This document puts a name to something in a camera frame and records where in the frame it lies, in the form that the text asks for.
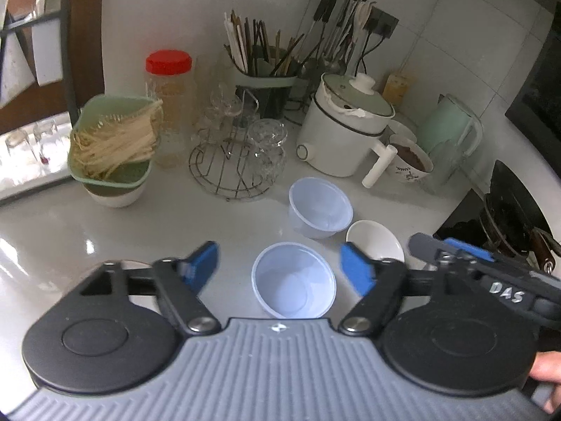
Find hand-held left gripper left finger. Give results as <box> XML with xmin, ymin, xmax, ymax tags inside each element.
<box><xmin>79</xmin><ymin>241</ymin><xmax>222</xmax><ymax>338</ymax></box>

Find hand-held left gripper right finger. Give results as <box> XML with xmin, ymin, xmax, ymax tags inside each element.
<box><xmin>337</xmin><ymin>241</ymin><xmax>483</xmax><ymax>339</ymax></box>

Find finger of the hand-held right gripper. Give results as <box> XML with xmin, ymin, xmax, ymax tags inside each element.
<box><xmin>442</xmin><ymin>237</ymin><xmax>544</xmax><ymax>279</ymax></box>
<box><xmin>408</xmin><ymin>233</ymin><xmax>483</xmax><ymax>282</ymax></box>

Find small white ceramic bowl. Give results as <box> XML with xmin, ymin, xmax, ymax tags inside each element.
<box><xmin>346</xmin><ymin>220</ymin><xmax>406</xmax><ymax>269</ymax></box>

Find pale blue plastic bowl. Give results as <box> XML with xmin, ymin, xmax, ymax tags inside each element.
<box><xmin>288</xmin><ymin>176</ymin><xmax>354</xmax><ymax>240</ymax></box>
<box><xmin>251</xmin><ymin>241</ymin><xmax>338</xmax><ymax>319</ymax></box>

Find person's right hand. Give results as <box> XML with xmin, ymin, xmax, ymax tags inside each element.
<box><xmin>528</xmin><ymin>350</ymin><xmax>561</xmax><ymax>383</ymax></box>

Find black cooktop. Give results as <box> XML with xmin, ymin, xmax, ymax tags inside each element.
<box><xmin>433</xmin><ymin>188</ymin><xmax>561</xmax><ymax>282</ymax></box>

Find black wok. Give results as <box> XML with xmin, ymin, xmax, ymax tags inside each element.
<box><xmin>479</xmin><ymin>160</ymin><xmax>558</xmax><ymax>273</ymax></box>

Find patterned bowl brown contents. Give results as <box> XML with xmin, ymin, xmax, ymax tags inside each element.
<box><xmin>387</xmin><ymin>133</ymin><xmax>435</xmax><ymax>183</ymax></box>

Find white bowl red base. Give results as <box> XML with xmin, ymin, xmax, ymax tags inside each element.
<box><xmin>82</xmin><ymin>171</ymin><xmax>150</xmax><ymax>208</ymax></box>

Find white ceramic dish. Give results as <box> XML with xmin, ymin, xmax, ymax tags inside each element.
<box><xmin>387</xmin><ymin>119</ymin><xmax>418</xmax><ymax>142</ymax></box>

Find pale green kettle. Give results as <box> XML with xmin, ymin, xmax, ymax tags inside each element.
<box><xmin>415</xmin><ymin>93</ymin><xmax>484</xmax><ymax>186</ymax></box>

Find clear upturned glass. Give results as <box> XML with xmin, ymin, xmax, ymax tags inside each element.
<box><xmin>209</xmin><ymin>84</ymin><xmax>245</xmax><ymax>142</ymax></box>
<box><xmin>246</xmin><ymin>118</ymin><xmax>289</xmax><ymax>181</ymax></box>

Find white electric cooking pot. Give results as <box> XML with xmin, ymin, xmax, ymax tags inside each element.
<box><xmin>295</xmin><ymin>72</ymin><xmax>398</xmax><ymax>188</ymax></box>

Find dry noodles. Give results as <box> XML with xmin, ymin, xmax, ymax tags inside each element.
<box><xmin>70</xmin><ymin>99</ymin><xmax>164</xmax><ymax>177</ymax></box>

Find yellow sponge block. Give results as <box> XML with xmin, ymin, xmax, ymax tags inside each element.
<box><xmin>383</xmin><ymin>72</ymin><xmax>415</xmax><ymax>102</ymax></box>

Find red-lidded clear jar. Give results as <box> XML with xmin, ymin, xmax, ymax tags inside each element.
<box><xmin>144</xmin><ymin>49</ymin><xmax>194</xmax><ymax>168</ymax></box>

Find green colander basket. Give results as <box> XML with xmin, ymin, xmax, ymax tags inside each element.
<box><xmin>67</xmin><ymin>94</ymin><xmax>164</xmax><ymax>190</ymax></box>

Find green black utensil holder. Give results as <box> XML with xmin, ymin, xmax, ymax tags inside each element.
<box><xmin>231</xmin><ymin>58</ymin><xmax>310</xmax><ymax>120</ymax></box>

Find white drip tray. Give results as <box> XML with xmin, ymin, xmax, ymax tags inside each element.
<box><xmin>0</xmin><ymin>113</ymin><xmax>76</xmax><ymax>203</ymax></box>

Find clear drinking glass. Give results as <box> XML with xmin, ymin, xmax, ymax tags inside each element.
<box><xmin>4</xmin><ymin>128</ymin><xmax>34</xmax><ymax>173</ymax></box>
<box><xmin>32</xmin><ymin>118</ymin><xmax>61</xmax><ymax>164</ymax></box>

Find bundle of chopsticks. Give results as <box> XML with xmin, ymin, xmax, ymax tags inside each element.
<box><xmin>223</xmin><ymin>8</ymin><xmax>308</xmax><ymax>78</ymax></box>

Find black power strip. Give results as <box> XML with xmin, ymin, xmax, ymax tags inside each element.
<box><xmin>363</xmin><ymin>6</ymin><xmax>400</xmax><ymax>39</ymax></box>

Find hanging kitchen utensils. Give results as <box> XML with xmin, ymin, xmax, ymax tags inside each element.
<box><xmin>306</xmin><ymin>0</ymin><xmax>378</xmax><ymax>76</ymax></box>

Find black dish rack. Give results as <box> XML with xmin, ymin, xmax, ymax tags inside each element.
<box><xmin>0</xmin><ymin>0</ymin><xmax>107</xmax><ymax>203</ymax></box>

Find brown wooden cutting board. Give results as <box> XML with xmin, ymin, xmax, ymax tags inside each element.
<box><xmin>65</xmin><ymin>0</ymin><xmax>107</xmax><ymax>111</ymax></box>

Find wire glass rack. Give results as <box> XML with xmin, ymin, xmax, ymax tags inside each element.
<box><xmin>189</xmin><ymin>135</ymin><xmax>286</xmax><ymax>201</ymax></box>

